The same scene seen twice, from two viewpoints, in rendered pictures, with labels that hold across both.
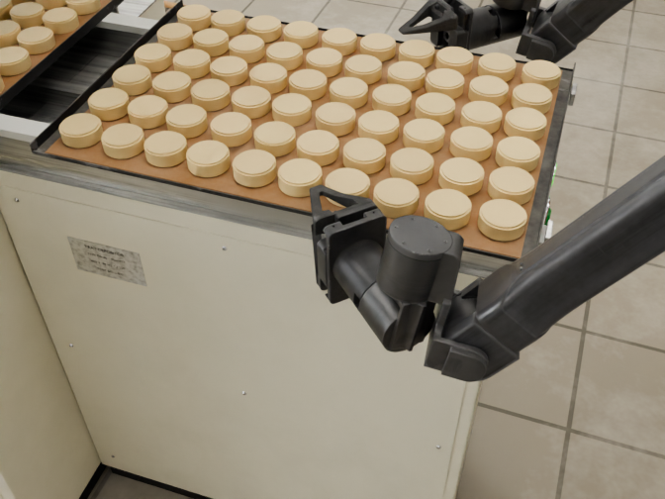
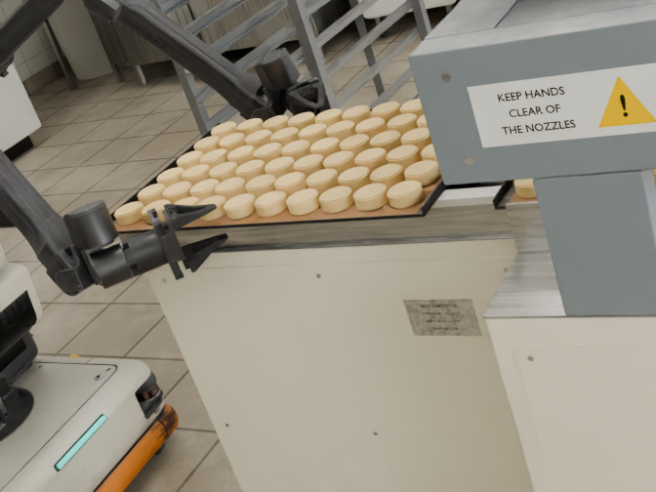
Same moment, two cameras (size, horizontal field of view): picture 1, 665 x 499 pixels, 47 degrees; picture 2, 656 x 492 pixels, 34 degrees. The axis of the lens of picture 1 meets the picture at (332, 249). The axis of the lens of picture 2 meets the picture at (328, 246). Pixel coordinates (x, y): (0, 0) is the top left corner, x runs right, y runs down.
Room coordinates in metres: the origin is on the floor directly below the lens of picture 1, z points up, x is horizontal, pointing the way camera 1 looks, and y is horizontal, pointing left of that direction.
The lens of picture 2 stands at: (2.40, 0.48, 1.52)
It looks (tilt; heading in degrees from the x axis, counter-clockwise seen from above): 25 degrees down; 197
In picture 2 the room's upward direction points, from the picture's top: 19 degrees counter-clockwise
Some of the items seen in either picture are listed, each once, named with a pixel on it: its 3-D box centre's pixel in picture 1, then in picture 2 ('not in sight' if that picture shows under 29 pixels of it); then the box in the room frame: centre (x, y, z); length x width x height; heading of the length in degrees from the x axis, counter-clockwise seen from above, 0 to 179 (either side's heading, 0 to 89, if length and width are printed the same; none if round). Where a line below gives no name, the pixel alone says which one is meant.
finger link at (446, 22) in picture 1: (427, 33); (190, 225); (1.01, -0.14, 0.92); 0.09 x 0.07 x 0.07; 116
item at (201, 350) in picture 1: (281, 326); (420, 385); (0.85, 0.09, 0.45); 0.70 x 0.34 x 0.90; 72
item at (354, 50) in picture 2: not in sight; (363, 39); (-0.55, -0.11, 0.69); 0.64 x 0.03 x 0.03; 159
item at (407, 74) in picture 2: not in sight; (381, 97); (-0.55, -0.11, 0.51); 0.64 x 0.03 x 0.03; 159
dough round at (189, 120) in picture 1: (186, 121); (402, 125); (0.79, 0.18, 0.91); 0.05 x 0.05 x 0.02
